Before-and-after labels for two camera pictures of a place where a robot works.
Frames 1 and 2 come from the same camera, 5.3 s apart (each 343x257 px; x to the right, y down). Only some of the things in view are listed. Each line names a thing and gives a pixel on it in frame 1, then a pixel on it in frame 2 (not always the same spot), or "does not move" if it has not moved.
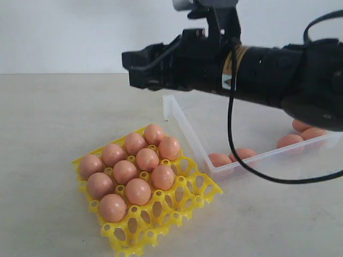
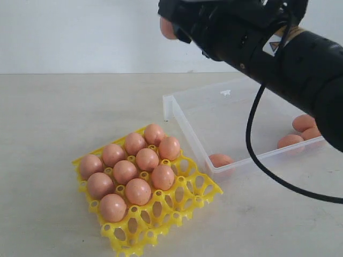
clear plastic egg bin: x=263 y=134 does not move
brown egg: x=243 y=153 to x=167 y=28
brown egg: x=219 y=159 does not move
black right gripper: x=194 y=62 to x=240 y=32
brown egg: x=289 y=139 does not move
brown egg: x=154 y=134 does not move
